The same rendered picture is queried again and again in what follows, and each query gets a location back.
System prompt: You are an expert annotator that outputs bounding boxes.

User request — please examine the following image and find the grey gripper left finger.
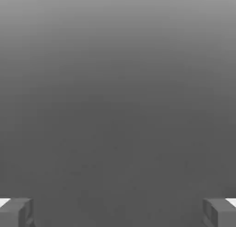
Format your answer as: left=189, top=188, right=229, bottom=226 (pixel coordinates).
left=0, top=198, right=35, bottom=227

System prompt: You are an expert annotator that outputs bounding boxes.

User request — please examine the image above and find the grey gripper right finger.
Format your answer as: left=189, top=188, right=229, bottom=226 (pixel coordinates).
left=201, top=198, right=236, bottom=227

